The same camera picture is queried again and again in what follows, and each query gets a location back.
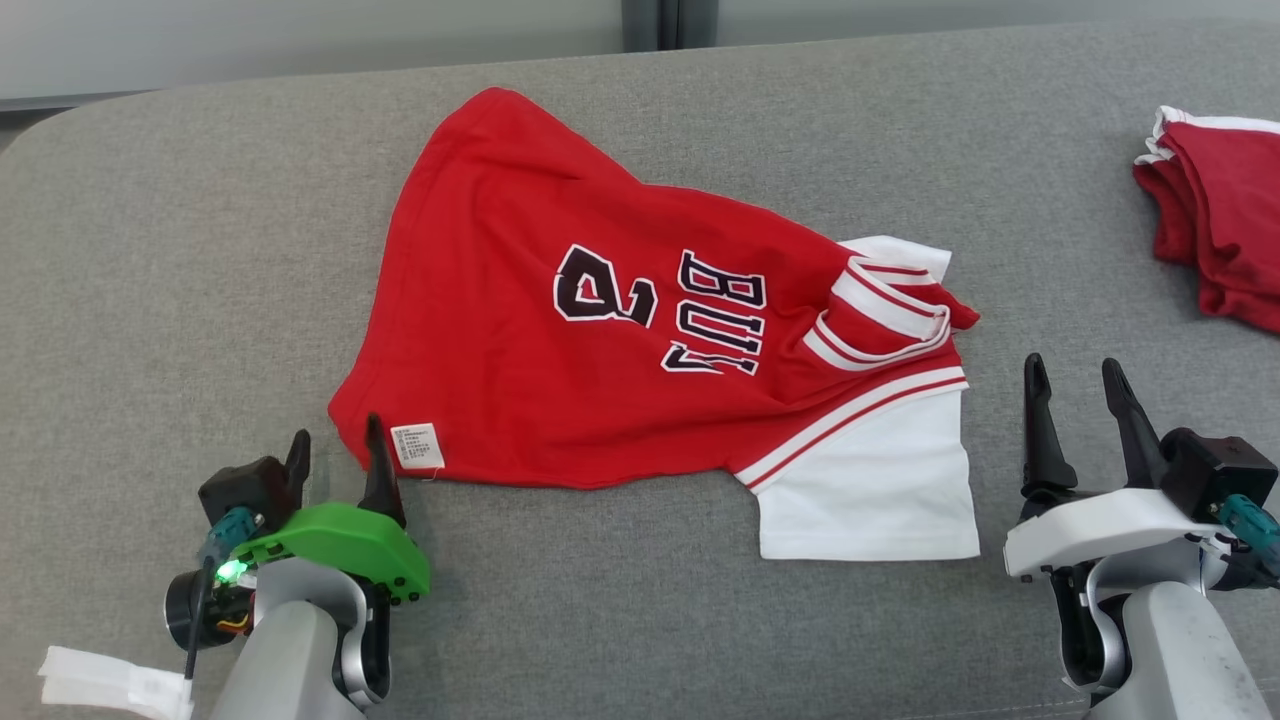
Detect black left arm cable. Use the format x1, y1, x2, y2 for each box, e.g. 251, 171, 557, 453
183, 560, 216, 681

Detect teal right camera connector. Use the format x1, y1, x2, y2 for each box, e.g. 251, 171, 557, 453
1215, 495, 1280, 557

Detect red basketball shorts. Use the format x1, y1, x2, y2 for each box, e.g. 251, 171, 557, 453
1133, 105, 1280, 334

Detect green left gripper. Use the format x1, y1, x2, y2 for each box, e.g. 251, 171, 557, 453
230, 412, 433, 606

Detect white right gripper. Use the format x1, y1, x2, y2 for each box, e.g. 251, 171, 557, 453
1003, 353, 1236, 581

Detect red and white basketball jersey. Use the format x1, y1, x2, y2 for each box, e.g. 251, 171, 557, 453
328, 87, 983, 561

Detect grey double partition post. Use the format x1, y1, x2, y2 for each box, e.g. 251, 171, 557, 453
620, 0, 719, 51

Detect teal left camera connector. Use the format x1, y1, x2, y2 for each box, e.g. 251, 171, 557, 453
205, 507, 263, 561

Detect teal camera connector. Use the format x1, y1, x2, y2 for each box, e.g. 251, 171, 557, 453
1215, 495, 1280, 557
205, 507, 263, 561

